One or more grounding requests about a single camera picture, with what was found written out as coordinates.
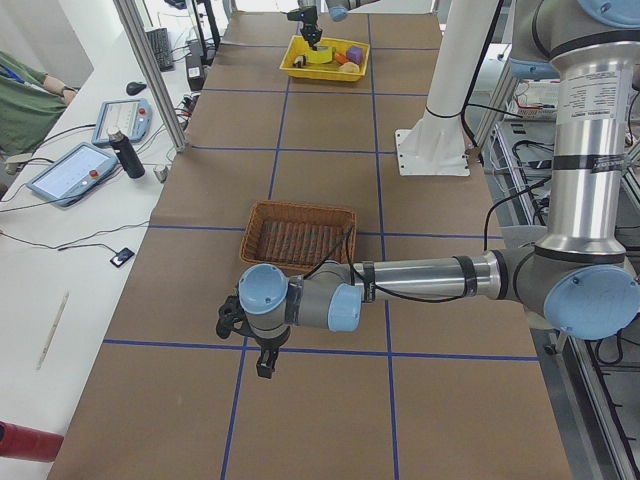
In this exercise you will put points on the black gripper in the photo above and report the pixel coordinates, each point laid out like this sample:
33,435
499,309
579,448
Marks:
307,19
263,343

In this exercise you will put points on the yellow tape roll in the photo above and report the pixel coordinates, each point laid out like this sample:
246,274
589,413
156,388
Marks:
320,55

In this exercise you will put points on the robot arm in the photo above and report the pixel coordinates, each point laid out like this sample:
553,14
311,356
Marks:
337,9
573,277

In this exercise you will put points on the yellow plastic basket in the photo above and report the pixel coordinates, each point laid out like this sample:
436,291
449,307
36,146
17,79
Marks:
297,47

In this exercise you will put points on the brown wicker basket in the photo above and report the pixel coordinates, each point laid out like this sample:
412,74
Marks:
297,237

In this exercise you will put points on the toy panda figure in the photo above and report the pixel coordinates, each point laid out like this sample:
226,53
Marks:
300,62

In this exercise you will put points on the orange toy carrot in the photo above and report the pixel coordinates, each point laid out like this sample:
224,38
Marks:
340,58

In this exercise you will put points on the purple foam block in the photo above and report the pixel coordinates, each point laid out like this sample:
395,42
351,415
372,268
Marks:
354,54

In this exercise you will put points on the toy croissant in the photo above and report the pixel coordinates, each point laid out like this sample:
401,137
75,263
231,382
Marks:
349,68

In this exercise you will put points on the black keyboard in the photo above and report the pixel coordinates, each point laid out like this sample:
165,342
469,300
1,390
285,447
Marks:
159,43

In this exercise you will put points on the black smartphone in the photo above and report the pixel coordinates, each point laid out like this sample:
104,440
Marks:
122,257

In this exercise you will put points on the black computer mouse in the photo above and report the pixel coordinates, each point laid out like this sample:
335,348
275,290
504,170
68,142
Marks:
135,88

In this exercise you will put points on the far teach pendant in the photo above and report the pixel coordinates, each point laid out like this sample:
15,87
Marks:
132,117

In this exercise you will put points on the teach pendant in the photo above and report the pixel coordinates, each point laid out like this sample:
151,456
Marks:
132,117
72,176

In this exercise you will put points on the black thermos bottle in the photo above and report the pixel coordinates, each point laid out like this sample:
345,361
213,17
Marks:
125,153

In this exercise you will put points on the red cylinder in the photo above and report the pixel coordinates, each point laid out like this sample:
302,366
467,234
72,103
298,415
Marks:
23,443

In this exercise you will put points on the near teach pendant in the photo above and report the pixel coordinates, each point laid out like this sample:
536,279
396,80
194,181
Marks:
72,176

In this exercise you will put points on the person in green shirt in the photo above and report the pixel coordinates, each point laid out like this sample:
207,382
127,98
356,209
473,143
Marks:
32,101

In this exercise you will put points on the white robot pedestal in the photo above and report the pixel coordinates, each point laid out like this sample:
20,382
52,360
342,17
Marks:
435,146

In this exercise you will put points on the aluminium frame post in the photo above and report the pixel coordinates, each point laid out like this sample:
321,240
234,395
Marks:
134,29

